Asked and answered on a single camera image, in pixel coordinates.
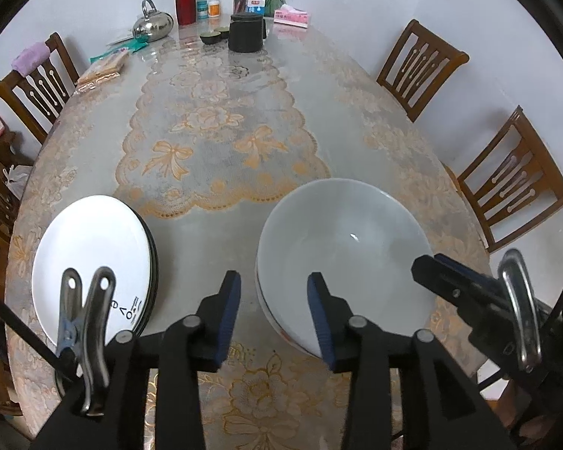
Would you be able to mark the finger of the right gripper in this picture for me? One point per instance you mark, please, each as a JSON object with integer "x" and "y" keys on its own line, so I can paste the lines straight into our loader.
{"x": 484, "y": 281}
{"x": 470, "y": 301}

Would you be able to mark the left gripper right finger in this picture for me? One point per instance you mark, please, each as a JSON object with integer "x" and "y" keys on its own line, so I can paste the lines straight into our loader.
{"x": 441, "y": 407}

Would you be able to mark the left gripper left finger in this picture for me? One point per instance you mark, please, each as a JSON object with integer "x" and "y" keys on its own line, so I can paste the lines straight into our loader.
{"x": 196, "y": 343}

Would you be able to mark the large white bowl red flowers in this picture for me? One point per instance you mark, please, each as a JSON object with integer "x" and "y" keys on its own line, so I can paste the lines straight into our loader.
{"x": 363, "y": 242}

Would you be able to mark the plain white plate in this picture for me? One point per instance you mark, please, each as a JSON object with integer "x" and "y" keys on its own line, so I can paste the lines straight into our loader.
{"x": 92, "y": 232}

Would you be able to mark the metal spring clip right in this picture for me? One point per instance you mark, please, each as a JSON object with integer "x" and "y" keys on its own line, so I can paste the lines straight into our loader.
{"x": 514, "y": 277}

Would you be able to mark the metal spring clip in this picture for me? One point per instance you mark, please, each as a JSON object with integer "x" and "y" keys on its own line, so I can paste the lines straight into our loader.
{"x": 81, "y": 337}
{"x": 514, "y": 277}

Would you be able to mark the near right wooden chair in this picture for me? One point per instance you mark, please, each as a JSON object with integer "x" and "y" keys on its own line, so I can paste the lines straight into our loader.
{"x": 514, "y": 170}

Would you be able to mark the metal spring clip left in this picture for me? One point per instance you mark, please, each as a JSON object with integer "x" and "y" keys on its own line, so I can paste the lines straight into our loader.
{"x": 81, "y": 337}

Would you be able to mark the far right wooden chair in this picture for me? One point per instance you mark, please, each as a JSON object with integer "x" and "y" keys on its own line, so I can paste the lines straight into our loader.
{"x": 418, "y": 66}

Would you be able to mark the white red plastic bag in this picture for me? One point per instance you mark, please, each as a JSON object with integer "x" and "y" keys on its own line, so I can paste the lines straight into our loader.
{"x": 17, "y": 178}

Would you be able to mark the pink tissue pack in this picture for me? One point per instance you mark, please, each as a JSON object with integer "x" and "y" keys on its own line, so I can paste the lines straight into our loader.
{"x": 291, "y": 16}

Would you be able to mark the packaged crackers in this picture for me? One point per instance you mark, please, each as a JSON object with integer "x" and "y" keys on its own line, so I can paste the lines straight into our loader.
{"x": 102, "y": 71}

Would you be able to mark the wooden chair with purple cloth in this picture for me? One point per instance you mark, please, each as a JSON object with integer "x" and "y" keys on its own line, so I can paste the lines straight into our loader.
{"x": 43, "y": 86}

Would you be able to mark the black cylindrical container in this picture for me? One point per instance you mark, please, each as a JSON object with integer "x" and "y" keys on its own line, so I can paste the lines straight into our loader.
{"x": 247, "y": 32}

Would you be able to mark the teal plastic bag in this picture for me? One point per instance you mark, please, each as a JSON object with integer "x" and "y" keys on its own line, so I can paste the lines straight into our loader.
{"x": 132, "y": 46}

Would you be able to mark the dark small dish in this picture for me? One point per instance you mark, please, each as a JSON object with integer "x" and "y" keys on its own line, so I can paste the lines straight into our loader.
{"x": 210, "y": 38}
{"x": 224, "y": 32}

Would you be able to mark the blue white carton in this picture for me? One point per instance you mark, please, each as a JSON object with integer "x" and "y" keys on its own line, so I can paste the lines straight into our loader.
{"x": 256, "y": 6}

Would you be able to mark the steel kettle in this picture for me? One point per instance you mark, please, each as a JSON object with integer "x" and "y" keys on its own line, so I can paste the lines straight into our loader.
{"x": 153, "y": 25}

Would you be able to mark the pencil holder with pencils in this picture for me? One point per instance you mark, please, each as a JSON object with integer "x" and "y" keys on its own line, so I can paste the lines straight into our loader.
{"x": 240, "y": 1}

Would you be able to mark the purple cloth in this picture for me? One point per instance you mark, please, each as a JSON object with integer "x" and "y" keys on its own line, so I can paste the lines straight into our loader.
{"x": 30, "y": 58}

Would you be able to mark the teal lid jar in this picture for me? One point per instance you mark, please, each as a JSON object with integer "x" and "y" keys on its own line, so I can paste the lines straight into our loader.
{"x": 202, "y": 9}

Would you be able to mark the orange pill bottle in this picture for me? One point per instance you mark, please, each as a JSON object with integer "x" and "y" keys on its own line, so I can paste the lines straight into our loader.
{"x": 213, "y": 8}

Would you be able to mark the red gold bottle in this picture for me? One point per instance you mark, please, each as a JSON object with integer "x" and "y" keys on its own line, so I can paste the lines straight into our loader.
{"x": 186, "y": 12}

